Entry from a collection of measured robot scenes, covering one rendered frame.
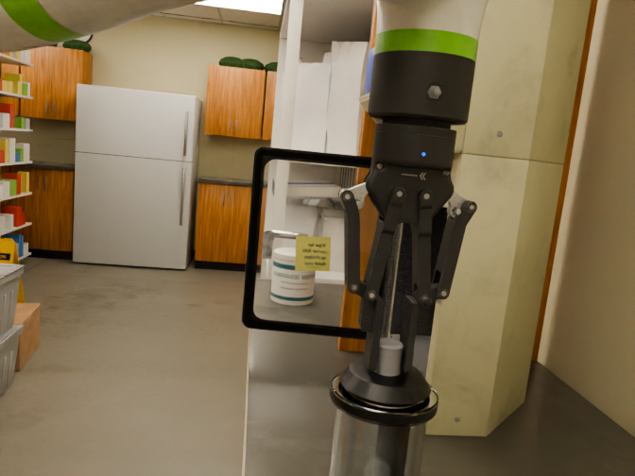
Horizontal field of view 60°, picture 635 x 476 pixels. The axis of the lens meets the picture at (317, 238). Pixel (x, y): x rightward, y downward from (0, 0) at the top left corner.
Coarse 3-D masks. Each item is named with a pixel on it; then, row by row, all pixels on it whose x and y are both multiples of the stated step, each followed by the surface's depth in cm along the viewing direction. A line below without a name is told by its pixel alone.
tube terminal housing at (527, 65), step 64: (512, 0) 81; (576, 0) 90; (512, 64) 83; (576, 64) 96; (512, 128) 85; (512, 192) 86; (512, 256) 88; (448, 320) 89; (512, 320) 93; (448, 384) 91; (512, 384) 100
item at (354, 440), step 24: (336, 384) 55; (336, 408) 55; (360, 408) 50; (384, 408) 50; (408, 408) 51; (432, 408) 52; (336, 432) 54; (360, 432) 52; (384, 432) 51; (408, 432) 51; (336, 456) 54; (360, 456) 52; (384, 456) 51; (408, 456) 52
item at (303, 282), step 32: (288, 192) 116; (320, 192) 116; (288, 224) 117; (320, 224) 117; (288, 256) 118; (320, 256) 118; (256, 288) 120; (288, 288) 120; (320, 288) 119; (384, 288) 119; (288, 320) 121; (320, 320) 121; (352, 320) 120
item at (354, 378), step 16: (384, 352) 53; (400, 352) 53; (352, 368) 54; (384, 368) 53; (400, 368) 54; (416, 368) 56; (352, 384) 52; (368, 384) 52; (384, 384) 51; (400, 384) 52; (416, 384) 52; (368, 400) 52; (384, 400) 51; (400, 400) 51; (416, 400) 51
